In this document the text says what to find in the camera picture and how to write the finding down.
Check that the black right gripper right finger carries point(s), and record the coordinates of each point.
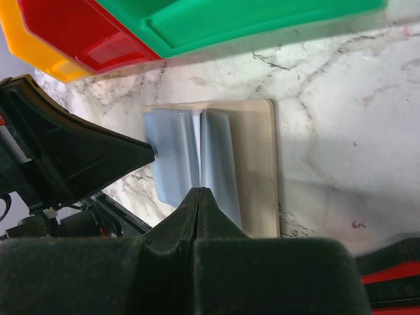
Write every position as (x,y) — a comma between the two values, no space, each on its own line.
(235,274)

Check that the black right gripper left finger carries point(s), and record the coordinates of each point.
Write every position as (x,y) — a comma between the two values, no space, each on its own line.
(149,274)

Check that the green plastic bin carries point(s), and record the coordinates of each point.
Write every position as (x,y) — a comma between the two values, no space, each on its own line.
(172,28)

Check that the red black utility knife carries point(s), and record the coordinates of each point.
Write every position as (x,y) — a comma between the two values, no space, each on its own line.
(391,278)

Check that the red plastic bin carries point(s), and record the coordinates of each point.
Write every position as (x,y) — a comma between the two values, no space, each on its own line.
(86,32)

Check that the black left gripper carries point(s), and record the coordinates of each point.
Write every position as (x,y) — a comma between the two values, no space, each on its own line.
(56,162)

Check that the yellow plastic bin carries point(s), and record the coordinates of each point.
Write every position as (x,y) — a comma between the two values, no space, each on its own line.
(27,47)

